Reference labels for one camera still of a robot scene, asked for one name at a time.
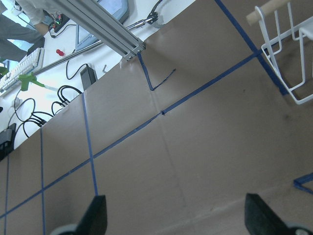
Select aluminium frame post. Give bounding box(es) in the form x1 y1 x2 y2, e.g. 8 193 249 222
51 0 146 61

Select white wire cup rack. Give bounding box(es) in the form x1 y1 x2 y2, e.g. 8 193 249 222
246 0 313 105

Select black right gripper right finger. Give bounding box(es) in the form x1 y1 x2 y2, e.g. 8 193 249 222
244 193 313 235

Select blue teach pendant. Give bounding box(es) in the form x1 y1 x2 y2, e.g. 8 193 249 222
74 0 130 55

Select long reach grabber tool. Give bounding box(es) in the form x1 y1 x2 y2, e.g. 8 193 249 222
19 0 161 91

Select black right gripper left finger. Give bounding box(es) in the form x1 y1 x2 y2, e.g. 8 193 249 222
52 194 108 235

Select black power adapter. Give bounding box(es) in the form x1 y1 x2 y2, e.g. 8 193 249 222
80 65 97 91

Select standing person grey jacket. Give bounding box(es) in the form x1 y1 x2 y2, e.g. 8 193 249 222
0 15 43 62

